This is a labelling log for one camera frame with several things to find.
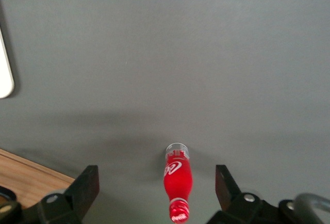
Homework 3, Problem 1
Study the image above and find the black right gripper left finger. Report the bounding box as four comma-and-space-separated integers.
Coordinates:
24, 165, 101, 224

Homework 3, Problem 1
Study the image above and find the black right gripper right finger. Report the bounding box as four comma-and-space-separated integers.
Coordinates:
208, 164, 286, 224

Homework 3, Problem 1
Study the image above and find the red coke bottle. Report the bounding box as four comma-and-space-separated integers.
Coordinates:
162, 142, 193, 223

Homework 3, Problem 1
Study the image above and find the white rectangular tray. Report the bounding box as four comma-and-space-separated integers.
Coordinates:
0, 29, 15, 99

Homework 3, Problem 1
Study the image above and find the wooden board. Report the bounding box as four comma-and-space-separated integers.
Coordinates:
0, 148, 76, 208

